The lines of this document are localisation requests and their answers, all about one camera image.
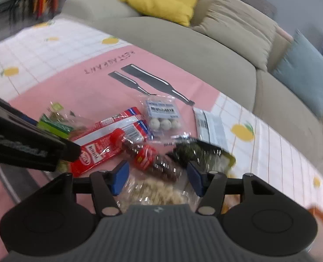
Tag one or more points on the clear bag of nuts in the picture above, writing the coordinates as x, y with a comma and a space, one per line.
150, 192

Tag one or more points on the dark green seaweed packet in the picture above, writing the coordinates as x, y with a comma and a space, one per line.
199, 151

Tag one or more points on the white snack packet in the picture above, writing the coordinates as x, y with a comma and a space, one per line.
210, 125

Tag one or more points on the light blue pillow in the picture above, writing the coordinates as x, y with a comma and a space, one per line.
306, 71

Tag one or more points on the tan pillow with pink trim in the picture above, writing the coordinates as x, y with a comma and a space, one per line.
283, 43

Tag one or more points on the beige ribbed pillow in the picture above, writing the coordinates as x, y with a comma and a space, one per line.
232, 30

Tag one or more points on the beige fabric sofa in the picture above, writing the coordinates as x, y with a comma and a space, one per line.
205, 60

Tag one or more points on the red label snack bottle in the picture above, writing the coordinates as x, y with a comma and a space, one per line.
150, 159

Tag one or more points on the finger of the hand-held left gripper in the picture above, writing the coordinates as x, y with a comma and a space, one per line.
68, 151
27, 120

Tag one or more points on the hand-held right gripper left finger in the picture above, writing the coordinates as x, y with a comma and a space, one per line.
120, 178

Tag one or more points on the clear bag of white balls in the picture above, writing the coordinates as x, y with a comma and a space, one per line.
163, 117

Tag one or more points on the green snack packet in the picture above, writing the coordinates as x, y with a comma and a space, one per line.
55, 124

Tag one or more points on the yellow pillow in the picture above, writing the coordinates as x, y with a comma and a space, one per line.
164, 0

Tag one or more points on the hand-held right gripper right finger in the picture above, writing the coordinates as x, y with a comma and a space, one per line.
196, 180

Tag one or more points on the red snack packet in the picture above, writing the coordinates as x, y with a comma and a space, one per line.
96, 147

